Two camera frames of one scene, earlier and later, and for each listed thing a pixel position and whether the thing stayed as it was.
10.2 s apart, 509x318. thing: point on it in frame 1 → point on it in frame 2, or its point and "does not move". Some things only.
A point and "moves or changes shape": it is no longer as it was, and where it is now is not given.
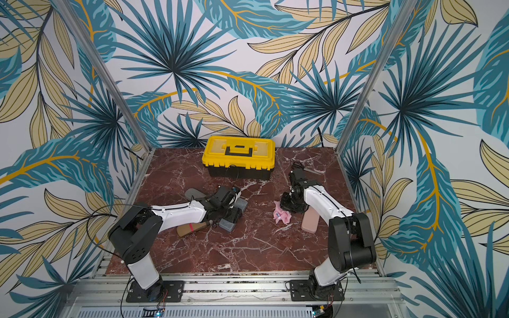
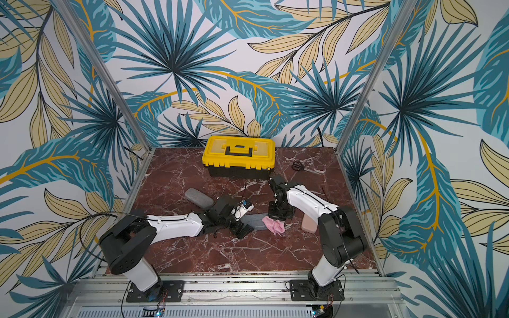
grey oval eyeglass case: (195, 193) does not move
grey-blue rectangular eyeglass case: (227, 225) moves or changes shape
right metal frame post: (394, 40) does not move
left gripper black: (235, 215) → (245, 232)
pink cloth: (280, 214) moves or changes shape
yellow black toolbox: (240, 157) does not move
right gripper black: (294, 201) → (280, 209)
